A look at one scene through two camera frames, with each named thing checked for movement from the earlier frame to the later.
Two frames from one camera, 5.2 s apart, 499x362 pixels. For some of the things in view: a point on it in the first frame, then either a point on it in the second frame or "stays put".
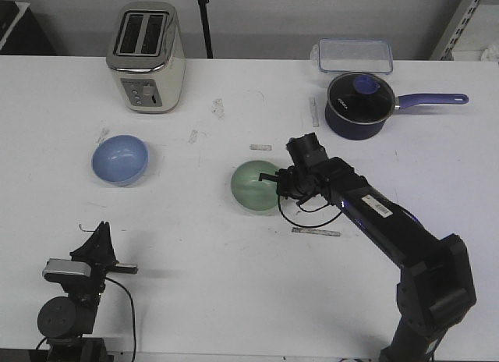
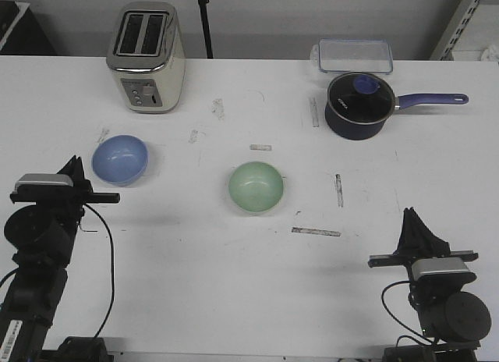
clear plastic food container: x=353 y=55 stays put
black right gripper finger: x=266 y=176 to x=428 y=244
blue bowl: x=120 y=160 stays put
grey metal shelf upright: x=471 y=2 stays put
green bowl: x=251 y=193 stays put
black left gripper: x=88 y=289 to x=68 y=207
